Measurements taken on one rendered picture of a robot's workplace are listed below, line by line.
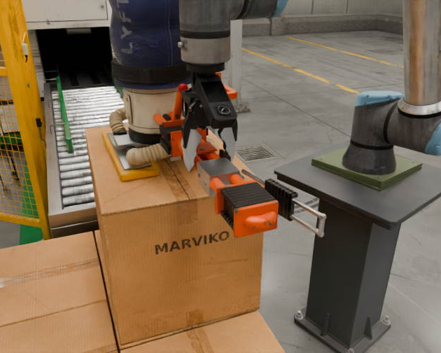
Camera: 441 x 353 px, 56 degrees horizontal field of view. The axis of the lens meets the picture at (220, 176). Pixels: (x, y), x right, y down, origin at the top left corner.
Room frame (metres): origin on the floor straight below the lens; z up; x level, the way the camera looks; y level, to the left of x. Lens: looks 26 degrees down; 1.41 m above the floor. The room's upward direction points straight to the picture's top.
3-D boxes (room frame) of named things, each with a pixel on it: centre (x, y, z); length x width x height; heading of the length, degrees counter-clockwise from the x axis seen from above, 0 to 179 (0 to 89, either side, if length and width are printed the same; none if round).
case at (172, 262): (1.13, 0.17, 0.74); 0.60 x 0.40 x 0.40; 20
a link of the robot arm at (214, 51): (0.78, 0.03, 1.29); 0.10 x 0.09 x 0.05; 111
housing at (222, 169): (0.71, 0.00, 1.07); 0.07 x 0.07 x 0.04; 22
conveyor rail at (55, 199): (2.44, 1.05, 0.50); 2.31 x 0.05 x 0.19; 21
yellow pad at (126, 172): (1.11, 0.27, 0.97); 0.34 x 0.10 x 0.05; 22
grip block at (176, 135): (0.91, 0.09, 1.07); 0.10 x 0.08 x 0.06; 112
